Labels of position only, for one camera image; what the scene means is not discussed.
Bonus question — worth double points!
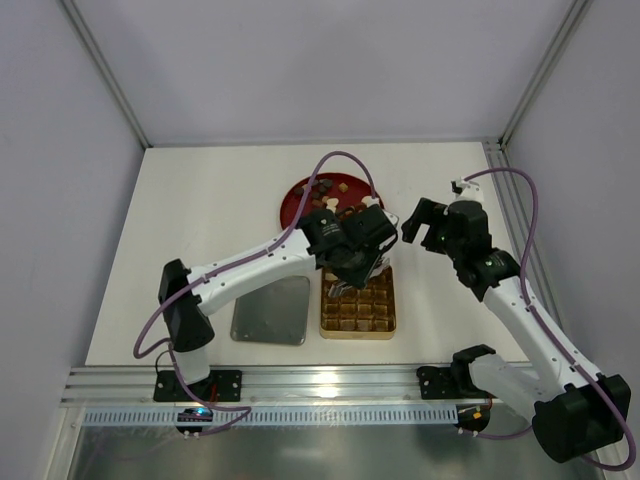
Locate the silver metal tongs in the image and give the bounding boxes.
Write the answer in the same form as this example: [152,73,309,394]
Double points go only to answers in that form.
[328,256,390,298]

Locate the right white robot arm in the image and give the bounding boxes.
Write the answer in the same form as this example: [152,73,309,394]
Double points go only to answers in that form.
[401,198,637,469]

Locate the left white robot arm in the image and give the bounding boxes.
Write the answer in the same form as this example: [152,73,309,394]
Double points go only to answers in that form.
[159,204,399,385]

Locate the gold chocolate box tray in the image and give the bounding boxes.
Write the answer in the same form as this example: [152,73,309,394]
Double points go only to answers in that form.
[319,267,397,340]

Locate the red round plate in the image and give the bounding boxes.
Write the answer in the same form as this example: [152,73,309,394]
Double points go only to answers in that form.
[279,172,371,231]

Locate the silver tin lid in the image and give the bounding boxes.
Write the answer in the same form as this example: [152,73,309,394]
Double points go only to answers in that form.
[230,276,310,346]

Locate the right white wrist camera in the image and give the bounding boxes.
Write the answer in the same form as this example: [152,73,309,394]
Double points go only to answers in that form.
[451,178,484,204]

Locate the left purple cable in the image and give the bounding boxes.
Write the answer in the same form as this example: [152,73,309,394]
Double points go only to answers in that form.
[132,151,379,436]

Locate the aluminium front rail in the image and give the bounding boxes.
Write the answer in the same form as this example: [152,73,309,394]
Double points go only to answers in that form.
[59,363,546,406]

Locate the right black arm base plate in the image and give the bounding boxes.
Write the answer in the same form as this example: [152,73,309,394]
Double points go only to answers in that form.
[416,366,459,400]

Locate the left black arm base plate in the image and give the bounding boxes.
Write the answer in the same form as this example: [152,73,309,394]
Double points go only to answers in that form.
[153,369,243,403]

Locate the slotted grey cable duct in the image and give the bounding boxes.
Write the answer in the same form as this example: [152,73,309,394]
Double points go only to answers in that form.
[82,403,458,427]

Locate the right aluminium frame post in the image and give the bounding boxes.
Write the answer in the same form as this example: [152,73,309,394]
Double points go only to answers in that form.
[499,0,593,149]

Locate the aluminium frame post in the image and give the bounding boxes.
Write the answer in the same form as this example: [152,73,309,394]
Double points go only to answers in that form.
[57,0,152,150]
[499,0,593,149]

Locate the left aluminium frame post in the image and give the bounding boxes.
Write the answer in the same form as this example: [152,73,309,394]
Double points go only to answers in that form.
[57,0,152,150]

